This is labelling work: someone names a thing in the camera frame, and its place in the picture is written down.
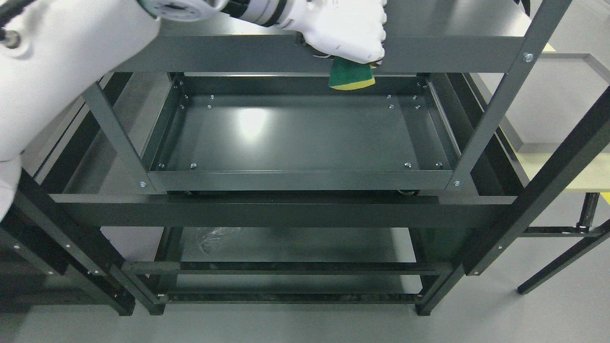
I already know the white robotic hand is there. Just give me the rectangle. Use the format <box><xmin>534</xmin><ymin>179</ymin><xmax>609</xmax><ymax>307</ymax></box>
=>
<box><xmin>281</xmin><ymin>0</ymin><xmax>387</xmax><ymax>64</ymax></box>

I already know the green yellow sponge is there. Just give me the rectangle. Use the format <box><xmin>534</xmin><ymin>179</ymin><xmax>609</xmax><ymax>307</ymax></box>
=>
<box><xmin>327</xmin><ymin>56</ymin><xmax>376</xmax><ymax>91</ymax></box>

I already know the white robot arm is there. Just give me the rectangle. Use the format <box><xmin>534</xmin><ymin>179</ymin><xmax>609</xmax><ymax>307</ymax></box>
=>
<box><xmin>1</xmin><ymin>0</ymin><xmax>161</xmax><ymax>217</ymax></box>

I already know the dark metal shelf rack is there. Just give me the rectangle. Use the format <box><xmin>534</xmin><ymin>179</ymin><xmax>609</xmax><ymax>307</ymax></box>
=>
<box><xmin>1</xmin><ymin>0</ymin><xmax>609</xmax><ymax>316</ymax></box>

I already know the cream top side table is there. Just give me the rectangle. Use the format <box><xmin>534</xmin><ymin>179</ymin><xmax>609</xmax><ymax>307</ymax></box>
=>
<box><xmin>469</xmin><ymin>42</ymin><xmax>610</xmax><ymax>206</ymax></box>

